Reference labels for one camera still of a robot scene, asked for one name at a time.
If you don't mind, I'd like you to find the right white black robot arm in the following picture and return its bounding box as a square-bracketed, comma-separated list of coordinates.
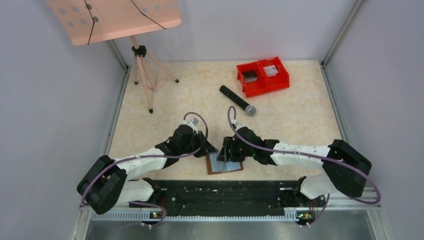
[216, 126, 372, 206]

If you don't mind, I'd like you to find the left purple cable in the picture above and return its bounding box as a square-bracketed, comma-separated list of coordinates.
[80, 111, 210, 228]

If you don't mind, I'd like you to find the pink music stand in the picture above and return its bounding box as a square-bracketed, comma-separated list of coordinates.
[47, 0, 182, 113]

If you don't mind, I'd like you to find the black handheld microphone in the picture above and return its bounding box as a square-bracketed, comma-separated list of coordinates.
[219, 85, 257, 117]

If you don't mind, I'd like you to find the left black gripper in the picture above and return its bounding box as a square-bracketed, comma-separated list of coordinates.
[179, 130, 218, 158]

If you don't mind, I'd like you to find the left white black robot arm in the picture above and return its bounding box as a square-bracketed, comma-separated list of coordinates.
[76, 124, 218, 215]

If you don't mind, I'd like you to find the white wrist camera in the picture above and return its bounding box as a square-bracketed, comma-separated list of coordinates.
[183, 117, 199, 132]
[230, 119, 245, 132]

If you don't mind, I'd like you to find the right red plastic bin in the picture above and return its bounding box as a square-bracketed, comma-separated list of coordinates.
[258, 56, 290, 93]

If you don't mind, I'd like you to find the left red plastic bin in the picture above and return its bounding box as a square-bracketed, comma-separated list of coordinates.
[236, 61, 268, 98]

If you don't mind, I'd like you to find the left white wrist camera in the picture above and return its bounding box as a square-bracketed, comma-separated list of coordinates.
[183, 117, 199, 132]

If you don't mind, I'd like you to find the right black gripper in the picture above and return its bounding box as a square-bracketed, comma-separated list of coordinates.
[217, 136, 256, 162]

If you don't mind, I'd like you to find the brown leather card holder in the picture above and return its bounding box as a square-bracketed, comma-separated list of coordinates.
[206, 152, 244, 175]

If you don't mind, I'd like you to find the red plastic bin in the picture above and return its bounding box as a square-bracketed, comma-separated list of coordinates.
[258, 56, 290, 93]
[236, 61, 268, 98]

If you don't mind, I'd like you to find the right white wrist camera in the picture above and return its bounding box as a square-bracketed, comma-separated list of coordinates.
[230, 119, 245, 132]

